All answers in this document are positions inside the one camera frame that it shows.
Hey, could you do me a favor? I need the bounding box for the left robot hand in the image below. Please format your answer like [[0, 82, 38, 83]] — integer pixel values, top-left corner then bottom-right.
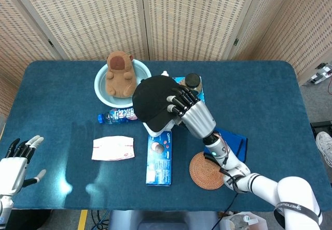
[[0, 135, 47, 197]]

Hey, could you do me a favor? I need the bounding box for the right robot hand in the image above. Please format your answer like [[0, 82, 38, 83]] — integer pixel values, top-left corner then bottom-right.
[[165, 84, 217, 140]]

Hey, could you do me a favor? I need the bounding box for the black baseball cap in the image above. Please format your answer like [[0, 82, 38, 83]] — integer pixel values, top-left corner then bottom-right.
[[132, 75, 185, 132]]

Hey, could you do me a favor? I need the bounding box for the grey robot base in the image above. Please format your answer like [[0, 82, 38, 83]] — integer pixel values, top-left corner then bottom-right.
[[108, 210, 219, 230]]

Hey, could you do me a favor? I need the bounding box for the small blue Oreo box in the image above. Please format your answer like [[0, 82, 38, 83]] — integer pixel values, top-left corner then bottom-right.
[[172, 76, 206, 104]]

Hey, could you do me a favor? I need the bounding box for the glass jar with black lid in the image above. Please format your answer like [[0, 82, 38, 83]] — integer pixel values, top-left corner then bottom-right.
[[181, 73, 204, 93]]

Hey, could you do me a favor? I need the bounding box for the blue towel with black trim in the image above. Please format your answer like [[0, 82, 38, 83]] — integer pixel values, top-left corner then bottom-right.
[[203, 127, 248, 163]]

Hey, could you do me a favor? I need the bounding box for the round woven rattan coaster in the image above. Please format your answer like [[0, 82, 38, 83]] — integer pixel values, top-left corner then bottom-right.
[[189, 151, 226, 188]]

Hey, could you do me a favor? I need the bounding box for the long blue Oreo box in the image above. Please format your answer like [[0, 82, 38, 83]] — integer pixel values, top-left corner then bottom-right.
[[145, 130, 173, 186]]

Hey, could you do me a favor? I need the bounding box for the light blue plastic basin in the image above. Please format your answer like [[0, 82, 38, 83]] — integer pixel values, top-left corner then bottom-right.
[[94, 59, 153, 106]]

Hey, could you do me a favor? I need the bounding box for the blue-label plastic drink bottle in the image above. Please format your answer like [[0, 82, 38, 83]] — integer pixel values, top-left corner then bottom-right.
[[97, 106, 138, 125]]

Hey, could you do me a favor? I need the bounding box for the brown capybara plush toy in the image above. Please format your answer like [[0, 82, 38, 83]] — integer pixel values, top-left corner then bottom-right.
[[105, 51, 137, 99]]

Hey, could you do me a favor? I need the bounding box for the pink white wet wipes pack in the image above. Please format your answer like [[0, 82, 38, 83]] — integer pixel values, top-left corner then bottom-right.
[[91, 136, 136, 161]]

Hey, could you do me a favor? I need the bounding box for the clear plastic container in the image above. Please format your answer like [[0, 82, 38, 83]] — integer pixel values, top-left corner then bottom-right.
[[227, 213, 268, 230]]

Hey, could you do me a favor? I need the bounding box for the white power strip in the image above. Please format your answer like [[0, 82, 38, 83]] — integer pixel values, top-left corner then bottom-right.
[[308, 62, 332, 85]]

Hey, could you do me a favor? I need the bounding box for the white sneaker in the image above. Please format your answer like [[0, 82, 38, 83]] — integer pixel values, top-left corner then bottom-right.
[[315, 131, 332, 167]]

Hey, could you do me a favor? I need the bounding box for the woven folding screen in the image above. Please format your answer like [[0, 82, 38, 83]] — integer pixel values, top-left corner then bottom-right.
[[0, 0, 332, 116]]

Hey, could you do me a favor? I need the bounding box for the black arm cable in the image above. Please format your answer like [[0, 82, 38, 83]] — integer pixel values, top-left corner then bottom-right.
[[219, 192, 239, 230]]

